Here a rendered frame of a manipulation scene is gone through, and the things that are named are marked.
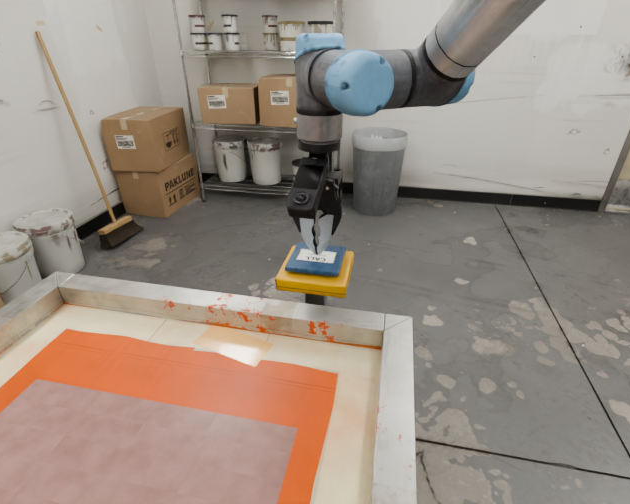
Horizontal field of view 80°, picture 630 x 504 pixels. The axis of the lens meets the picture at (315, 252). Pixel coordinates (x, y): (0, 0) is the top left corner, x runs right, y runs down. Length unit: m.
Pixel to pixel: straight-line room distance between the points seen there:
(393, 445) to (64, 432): 0.35
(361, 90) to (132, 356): 0.46
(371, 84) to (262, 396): 0.40
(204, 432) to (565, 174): 3.72
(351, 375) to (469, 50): 0.42
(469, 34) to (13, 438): 0.67
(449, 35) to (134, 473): 0.58
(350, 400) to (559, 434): 1.45
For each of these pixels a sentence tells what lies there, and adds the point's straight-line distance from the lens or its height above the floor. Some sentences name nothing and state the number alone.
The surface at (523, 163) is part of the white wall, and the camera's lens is 3.80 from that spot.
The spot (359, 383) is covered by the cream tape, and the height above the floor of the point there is 0.96.
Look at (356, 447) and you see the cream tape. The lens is 0.45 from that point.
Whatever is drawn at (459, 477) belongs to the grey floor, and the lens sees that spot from 1.61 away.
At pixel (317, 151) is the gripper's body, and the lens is 0.62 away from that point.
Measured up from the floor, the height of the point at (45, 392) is 0.96.
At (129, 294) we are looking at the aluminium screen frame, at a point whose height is 0.99.
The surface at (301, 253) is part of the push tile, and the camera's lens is 0.72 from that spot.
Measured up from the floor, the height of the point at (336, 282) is 0.95.
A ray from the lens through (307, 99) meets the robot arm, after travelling 0.61.
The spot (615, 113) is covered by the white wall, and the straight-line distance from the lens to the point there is 3.92.
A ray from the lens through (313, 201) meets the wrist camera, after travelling 0.58.
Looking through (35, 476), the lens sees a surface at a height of 0.96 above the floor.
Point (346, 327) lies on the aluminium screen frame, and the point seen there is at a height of 0.99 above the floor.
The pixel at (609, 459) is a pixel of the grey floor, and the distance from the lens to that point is 1.89.
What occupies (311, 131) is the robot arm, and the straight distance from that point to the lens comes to 0.62.
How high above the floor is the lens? 1.33
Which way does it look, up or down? 30 degrees down
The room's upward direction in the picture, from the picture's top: straight up
